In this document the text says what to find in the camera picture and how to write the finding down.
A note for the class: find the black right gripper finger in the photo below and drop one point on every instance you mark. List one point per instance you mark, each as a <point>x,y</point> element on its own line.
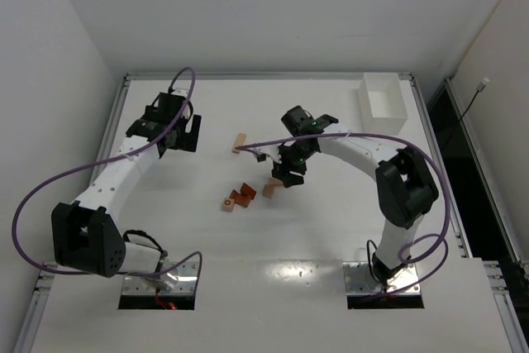
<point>280,173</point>
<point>291,179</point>

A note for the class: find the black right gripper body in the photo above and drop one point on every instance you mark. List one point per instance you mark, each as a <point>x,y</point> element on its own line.
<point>285,169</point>

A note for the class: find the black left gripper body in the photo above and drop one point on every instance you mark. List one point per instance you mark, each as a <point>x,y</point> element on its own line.
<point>188,134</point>

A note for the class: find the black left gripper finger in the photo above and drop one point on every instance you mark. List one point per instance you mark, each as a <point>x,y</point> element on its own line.
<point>191,137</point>
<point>187,148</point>

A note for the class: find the light wood cube letter H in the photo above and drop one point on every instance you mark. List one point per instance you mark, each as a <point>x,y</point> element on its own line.
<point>268,191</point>

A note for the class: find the red-brown wood block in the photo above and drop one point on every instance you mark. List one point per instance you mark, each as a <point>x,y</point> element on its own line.
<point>248,191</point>
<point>240,199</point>

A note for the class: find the long light wood block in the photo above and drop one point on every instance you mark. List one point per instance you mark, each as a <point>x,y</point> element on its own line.
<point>275,182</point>
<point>239,141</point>

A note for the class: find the white perforated box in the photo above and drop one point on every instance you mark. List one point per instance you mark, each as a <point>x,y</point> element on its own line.
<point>381,104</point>

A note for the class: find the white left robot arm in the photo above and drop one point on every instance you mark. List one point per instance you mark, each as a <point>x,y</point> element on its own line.
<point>85,232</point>

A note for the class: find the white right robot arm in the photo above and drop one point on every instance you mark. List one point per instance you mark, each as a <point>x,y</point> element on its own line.
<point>402,184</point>

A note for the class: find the light wood cube letter O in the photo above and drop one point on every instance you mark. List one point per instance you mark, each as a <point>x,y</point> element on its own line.
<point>228,204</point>

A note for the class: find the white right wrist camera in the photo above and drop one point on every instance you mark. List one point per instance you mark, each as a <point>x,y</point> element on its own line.
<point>268,152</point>

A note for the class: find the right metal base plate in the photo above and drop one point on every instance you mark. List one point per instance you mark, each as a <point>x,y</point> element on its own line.
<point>359,282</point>

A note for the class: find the metal base plate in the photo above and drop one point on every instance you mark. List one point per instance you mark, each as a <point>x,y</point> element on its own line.
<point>359,282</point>
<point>180,282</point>

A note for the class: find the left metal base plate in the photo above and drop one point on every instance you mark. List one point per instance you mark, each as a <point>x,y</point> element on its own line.
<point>180,282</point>

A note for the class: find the aluminium table frame rail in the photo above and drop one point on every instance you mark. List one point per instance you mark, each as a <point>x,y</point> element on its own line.
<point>272,278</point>

